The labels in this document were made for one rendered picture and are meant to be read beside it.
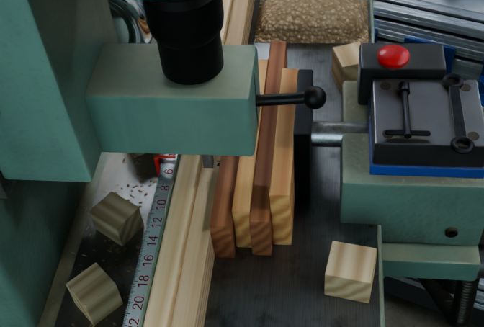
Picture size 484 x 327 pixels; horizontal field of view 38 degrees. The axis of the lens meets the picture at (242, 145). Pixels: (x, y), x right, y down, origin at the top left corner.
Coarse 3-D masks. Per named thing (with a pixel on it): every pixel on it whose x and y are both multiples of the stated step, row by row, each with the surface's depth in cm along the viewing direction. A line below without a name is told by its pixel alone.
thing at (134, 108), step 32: (96, 64) 59; (128, 64) 59; (160, 64) 59; (224, 64) 58; (256, 64) 60; (96, 96) 57; (128, 96) 57; (160, 96) 56; (192, 96) 56; (224, 96) 56; (96, 128) 60; (128, 128) 59; (160, 128) 59; (192, 128) 58; (224, 128) 58; (256, 128) 61
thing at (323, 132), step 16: (304, 80) 67; (304, 112) 64; (304, 128) 63; (320, 128) 67; (336, 128) 67; (352, 128) 67; (304, 144) 63; (320, 144) 68; (336, 144) 68; (304, 160) 65; (304, 176) 67; (304, 192) 68
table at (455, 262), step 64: (256, 0) 93; (320, 64) 83; (320, 192) 70; (256, 256) 65; (320, 256) 65; (384, 256) 68; (448, 256) 67; (256, 320) 61; (320, 320) 60; (384, 320) 60
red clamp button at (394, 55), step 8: (384, 48) 65; (392, 48) 65; (400, 48) 65; (384, 56) 64; (392, 56) 64; (400, 56) 64; (408, 56) 64; (384, 64) 64; (392, 64) 64; (400, 64) 64
